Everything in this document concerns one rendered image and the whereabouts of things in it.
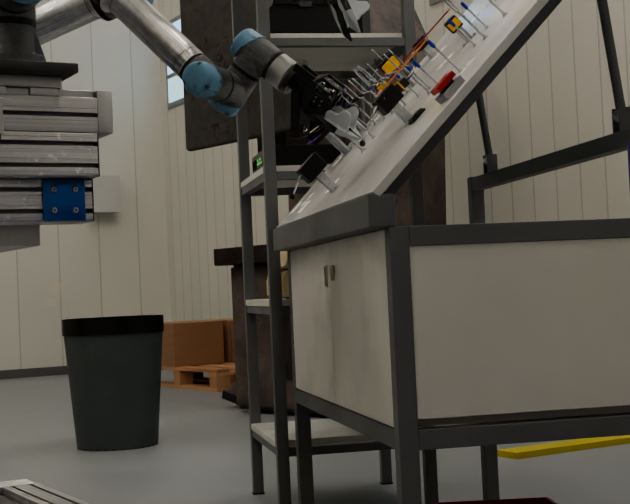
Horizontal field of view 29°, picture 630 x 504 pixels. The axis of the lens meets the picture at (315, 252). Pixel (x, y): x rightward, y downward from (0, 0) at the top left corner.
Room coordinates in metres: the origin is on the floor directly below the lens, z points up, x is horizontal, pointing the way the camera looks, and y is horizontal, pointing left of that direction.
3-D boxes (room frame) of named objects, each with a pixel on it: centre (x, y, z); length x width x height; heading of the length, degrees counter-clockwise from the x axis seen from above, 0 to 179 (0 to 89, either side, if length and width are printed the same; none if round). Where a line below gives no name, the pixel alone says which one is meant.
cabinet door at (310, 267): (3.19, 0.01, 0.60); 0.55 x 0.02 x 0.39; 11
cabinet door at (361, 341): (2.65, -0.09, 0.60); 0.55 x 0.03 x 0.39; 11
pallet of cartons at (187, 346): (9.18, 0.70, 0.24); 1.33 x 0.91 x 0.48; 30
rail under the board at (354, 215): (2.92, -0.02, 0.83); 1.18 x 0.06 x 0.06; 11
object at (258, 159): (3.80, 0.00, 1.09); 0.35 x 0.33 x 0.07; 11
